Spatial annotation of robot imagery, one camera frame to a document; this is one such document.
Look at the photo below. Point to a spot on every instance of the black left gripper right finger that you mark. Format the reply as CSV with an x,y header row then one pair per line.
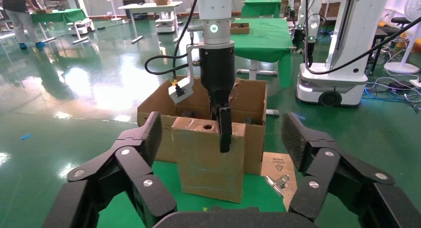
x,y
348,183

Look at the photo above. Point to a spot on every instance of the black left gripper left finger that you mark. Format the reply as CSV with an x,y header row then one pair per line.
x,y
108,174

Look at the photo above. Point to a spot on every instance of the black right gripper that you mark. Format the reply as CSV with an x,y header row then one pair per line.
x,y
217,75

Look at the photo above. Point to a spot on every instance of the small brown cardboard box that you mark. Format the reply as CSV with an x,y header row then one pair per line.
x,y
204,167

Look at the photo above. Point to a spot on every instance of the white robot with black arm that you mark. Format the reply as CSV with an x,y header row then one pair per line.
x,y
307,25

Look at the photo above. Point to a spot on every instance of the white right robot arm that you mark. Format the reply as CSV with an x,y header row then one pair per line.
x,y
215,9

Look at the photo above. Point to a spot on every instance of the small white robot base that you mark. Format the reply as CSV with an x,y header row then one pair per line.
x,y
80,25

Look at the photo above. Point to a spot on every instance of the printed flat cardboard sheet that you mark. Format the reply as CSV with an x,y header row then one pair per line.
x,y
279,160

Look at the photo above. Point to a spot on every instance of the large open cardboard carton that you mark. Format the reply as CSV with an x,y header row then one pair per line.
x,y
154,104

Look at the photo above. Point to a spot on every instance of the shallow cardboard tray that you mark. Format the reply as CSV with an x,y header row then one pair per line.
x,y
239,29

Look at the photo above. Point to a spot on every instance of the black foam insert block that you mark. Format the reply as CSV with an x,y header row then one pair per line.
x,y
187,114
248,120

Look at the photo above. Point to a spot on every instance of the white metal stand leg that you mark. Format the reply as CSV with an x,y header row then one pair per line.
x,y
273,112

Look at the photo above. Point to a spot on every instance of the silver binder clip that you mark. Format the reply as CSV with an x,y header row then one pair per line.
x,y
278,184

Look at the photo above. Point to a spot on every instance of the small blue floor scrap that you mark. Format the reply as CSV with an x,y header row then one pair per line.
x,y
25,136

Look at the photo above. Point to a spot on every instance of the green cloth covered table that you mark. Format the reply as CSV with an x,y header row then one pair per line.
x,y
266,39
59,15
263,7

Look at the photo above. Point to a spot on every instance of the large white wheeled robot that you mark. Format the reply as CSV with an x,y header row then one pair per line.
x,y
332,78

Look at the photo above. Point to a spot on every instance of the white wheeled cart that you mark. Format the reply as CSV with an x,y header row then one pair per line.
x,y
166,24

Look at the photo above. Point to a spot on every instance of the white round-base floor fan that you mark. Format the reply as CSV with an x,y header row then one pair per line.
x,y
399,68

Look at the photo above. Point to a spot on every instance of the white work table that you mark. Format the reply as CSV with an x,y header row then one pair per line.
x,y
148,6

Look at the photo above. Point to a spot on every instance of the black equipment case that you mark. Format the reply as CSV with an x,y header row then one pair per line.
x,y
133,3

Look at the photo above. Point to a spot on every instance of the black stool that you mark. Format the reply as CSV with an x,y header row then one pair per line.
x,y
399,21

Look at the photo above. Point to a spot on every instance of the person in dark shirt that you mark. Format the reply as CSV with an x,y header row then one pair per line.
x,y
16,19

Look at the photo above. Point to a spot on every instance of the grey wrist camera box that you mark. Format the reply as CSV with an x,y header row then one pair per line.
x,y
187,90

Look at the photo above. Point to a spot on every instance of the grey metal camera bracket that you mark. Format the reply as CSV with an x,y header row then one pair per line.
x,y
190,65

